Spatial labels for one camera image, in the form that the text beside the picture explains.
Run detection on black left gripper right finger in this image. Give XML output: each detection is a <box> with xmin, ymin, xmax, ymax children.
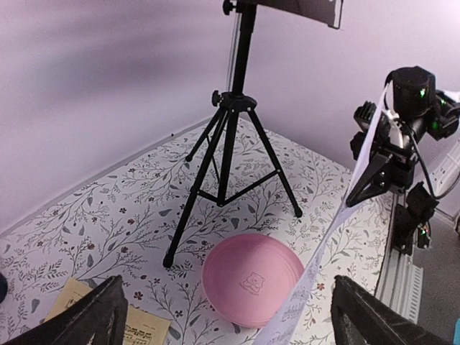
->
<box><xmin>331</xmin><ymin>275</ymin><xmax>448</xmax><ymax>345</ymax></box>

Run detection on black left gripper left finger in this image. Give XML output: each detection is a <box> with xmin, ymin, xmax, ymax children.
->
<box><xmin>7</xmin><ymin>275</ymin><xmax>128</xmax><ymax>345</ymax></box>

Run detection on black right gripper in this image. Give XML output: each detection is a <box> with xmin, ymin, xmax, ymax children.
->
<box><xmin>346</xmin><ymin>133</ymin><xmax>416</xmax><ymax>207</ymax></box>

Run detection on purple sheet music page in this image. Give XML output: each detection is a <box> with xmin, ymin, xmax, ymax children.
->
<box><xmin>254</xmin><ymin>84</ymin><xmax>389</xmax><ymax>345</ymax></box>

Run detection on black music stand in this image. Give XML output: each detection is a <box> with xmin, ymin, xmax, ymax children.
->
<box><xmin>161</xmin><ymin>1</ymin><xmax>344</xmax><ymax>270</ymax></box>

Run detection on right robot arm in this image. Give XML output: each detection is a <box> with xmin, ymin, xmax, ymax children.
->
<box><xmin>346</xmin><ymin>66</ymin><xmax>459</xmax><ymax>255</ymax></box>

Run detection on floral table mat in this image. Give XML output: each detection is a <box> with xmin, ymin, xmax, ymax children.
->
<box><xmin>0</xmin><ymin>116</ymin><xmax>400</xmax><ymax>345</ymax></box>

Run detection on blue metronome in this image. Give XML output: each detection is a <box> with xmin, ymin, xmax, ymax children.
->
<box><xmin>452</xmin><ymin>319</ymin><xmax>460</xmax><ymax>345</ymax></box>

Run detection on dark blue cup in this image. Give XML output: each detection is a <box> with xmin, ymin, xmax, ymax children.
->
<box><xmin>0</xmin><ymin>274</ymin><xmax>8</xmax><ymax>303</ymax></box>

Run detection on pink plate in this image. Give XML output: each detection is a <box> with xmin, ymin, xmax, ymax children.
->
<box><xmin>202</xmin><ymin>234</ymin><xmax>304</xmax><ymax>328</ymax></box>

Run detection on aluminium front rail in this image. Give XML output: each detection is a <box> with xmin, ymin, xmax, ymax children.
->
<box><xmin>374</xmin><ymin>195</ymin><xmax>423</xmax><ymax>323</ymax></box>

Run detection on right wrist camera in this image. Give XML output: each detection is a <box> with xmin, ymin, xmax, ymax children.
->
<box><xmin>353</xmin><ymin>101</ymin><xmax>400</xmax><ymax>134</ymax></box>

